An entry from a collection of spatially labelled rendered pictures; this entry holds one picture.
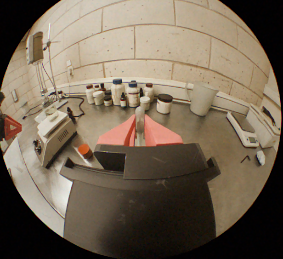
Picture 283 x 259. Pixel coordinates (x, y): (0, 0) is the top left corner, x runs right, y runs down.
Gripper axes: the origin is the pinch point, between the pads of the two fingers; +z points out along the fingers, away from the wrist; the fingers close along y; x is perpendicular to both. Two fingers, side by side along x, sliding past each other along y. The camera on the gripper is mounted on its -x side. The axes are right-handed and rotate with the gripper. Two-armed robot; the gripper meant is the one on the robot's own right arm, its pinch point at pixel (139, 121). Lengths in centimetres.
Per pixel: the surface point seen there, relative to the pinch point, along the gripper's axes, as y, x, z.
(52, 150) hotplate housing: 27.9, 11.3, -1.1
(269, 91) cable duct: -110, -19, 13
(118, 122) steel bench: 8.3, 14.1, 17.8
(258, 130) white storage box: -72, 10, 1
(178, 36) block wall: -21, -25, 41
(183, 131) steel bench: -15.8, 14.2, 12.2
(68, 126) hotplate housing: 24.7, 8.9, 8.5
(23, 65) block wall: 260, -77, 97
